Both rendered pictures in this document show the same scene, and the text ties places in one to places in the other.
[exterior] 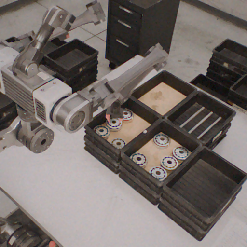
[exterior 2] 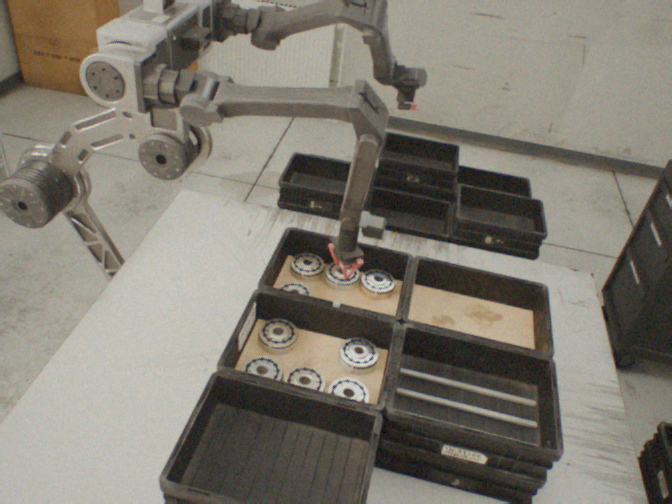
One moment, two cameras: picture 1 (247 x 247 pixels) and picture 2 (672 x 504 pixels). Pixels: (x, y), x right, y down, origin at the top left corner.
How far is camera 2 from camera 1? 1.49 m
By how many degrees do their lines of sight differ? 44
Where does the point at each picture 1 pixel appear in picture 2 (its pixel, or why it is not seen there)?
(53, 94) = (119, 29)
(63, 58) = (492, 214)
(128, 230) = (140, 402)
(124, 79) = (245, 92)
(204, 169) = (342, 460)
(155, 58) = (329, 97)
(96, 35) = not seen: hidden behind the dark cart
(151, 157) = (306, 356)
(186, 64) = not seen: outside the picture
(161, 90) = (507, 317)
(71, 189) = (190, 298)
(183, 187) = (260, 433)
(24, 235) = not seen: hidden behind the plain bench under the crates
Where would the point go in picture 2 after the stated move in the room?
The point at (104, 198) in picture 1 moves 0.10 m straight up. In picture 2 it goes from (196, 344) to (194, 320)
